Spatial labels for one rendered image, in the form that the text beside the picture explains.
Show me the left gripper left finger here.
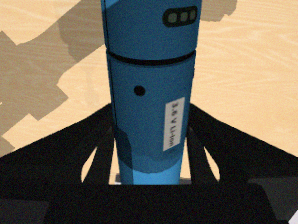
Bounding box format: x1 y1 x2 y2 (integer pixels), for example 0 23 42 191
0 103 115 184

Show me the blue electric nut driver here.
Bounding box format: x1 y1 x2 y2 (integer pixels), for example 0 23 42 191
101 0 202 184

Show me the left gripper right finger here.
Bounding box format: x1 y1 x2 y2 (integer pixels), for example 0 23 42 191
186 103 298 223

